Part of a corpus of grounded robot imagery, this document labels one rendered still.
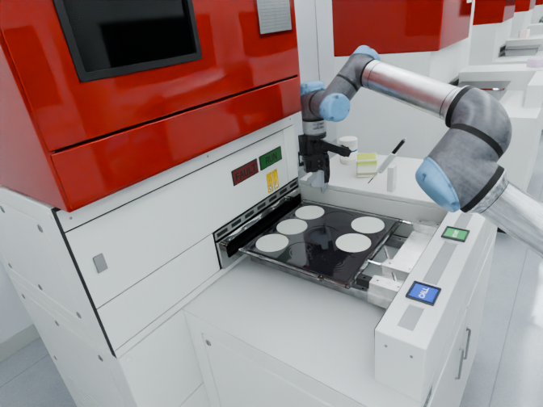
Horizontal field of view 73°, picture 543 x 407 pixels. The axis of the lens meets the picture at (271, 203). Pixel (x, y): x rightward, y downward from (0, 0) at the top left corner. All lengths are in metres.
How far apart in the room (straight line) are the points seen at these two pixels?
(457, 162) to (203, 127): 0.57
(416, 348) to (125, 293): 0.64
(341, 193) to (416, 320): 0.64
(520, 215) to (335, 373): 0.49
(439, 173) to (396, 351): 0.35
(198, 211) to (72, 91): 0.45
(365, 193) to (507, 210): 0.54
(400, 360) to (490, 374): 1.28
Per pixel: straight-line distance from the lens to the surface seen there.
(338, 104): 1.03
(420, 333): 0.76
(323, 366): 0.88
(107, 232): 0.88
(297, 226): 1.20
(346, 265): 1.02
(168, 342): 1.11
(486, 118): 0.86
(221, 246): 1.11
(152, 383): 1.14
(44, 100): 0.74
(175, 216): 0.98
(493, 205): 0.85
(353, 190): 1.29
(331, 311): 1.00
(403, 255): 1.10
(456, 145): 0.83
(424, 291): 0.85
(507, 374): 2.07
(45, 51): 0.75
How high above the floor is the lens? 1.49
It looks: 26 degrees down
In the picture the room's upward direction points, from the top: 7 degrees counter-clockwise
